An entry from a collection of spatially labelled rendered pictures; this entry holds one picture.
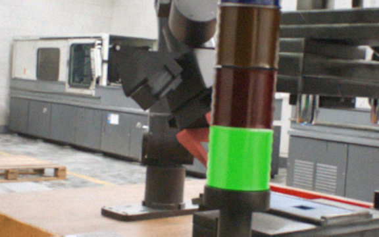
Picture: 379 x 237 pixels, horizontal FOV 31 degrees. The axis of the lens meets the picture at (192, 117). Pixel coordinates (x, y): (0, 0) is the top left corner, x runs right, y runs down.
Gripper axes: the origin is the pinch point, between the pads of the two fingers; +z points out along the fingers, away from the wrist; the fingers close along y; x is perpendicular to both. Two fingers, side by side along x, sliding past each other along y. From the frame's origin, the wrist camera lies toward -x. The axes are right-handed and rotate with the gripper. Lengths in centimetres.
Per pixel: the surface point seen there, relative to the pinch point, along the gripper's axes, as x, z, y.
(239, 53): -28.2, 2.3, 29.8
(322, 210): 0.0, 7.8, 10.2
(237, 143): -28.2, 6.8, 27.5
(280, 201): 0.3, 5.1, 5.2
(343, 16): -5.5, -6.2, 23.6
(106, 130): 490, -282, -658
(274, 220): -6.8, 7.9, 9.7
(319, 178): 465, -92, -333
